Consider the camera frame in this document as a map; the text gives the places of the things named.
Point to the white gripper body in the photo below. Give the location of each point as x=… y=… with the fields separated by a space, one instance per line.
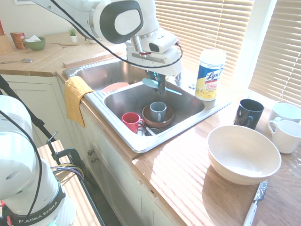
x=162 y=64

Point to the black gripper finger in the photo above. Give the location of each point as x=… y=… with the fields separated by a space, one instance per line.
x=161 y=83
x=149 y=75

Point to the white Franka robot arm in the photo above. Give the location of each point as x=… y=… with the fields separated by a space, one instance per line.
x=122 y=18

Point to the stainless steel double sink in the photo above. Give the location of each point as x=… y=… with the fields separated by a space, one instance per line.
x=188 y=106

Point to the metal sink drain strainer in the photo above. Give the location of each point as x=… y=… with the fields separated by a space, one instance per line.
x=152 y=131

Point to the gray mug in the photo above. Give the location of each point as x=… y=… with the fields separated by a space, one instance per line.
x=158 y=111

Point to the brown ceramic bowl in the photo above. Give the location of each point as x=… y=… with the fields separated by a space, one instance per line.
x=169 y=115

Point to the orange plate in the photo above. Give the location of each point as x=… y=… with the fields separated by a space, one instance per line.
x=113 y=87

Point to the Lysol wipes canister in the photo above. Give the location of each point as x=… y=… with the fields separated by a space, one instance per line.
x=209 y=77

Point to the red mug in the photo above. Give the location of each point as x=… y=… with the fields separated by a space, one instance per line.
x=131 y=122

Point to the wide beige window blind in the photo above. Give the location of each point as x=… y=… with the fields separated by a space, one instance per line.
x=211 y=23

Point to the yellow dish cloth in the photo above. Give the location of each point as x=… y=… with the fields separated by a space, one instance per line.
x=74 y=99

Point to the spiky potted plant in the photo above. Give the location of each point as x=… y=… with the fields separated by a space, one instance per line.
x=73 y=35

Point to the black mug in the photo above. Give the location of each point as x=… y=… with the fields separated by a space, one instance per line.
x=247 y=113

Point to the round metal cabinet knob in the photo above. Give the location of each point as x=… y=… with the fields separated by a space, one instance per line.
x=94 y=160
x=90 y=152

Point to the large cream bowl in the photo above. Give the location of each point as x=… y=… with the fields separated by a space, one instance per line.
x=242 y=153

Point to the cream kitchen cabinet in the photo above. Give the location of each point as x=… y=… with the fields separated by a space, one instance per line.
x=113 y=183

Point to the black C-clamp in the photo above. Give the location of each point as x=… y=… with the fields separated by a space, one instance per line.
x=68 y=153

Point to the green bowl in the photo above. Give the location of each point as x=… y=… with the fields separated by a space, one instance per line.
x=36 y=45

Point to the narrow beige window blind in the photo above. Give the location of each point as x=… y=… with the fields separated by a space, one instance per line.
x=279 y=47

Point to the white paper napkin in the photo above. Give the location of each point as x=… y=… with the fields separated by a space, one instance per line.
x=33 y=38

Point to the metal spoon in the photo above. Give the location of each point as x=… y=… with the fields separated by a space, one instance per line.
x=26 y=60

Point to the white mug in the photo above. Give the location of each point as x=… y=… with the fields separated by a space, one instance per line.
x=287 y=111
x=287 y=139

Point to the black stand leg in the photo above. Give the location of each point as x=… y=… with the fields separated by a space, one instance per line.
x=26 y=110

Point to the orange cardboard box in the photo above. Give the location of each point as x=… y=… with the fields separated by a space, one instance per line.
x=17 y=40

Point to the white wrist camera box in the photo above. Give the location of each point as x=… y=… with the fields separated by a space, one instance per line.
x=162 y=42

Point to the wooden robot mount table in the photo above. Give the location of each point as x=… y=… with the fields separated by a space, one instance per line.
x=77 y=202

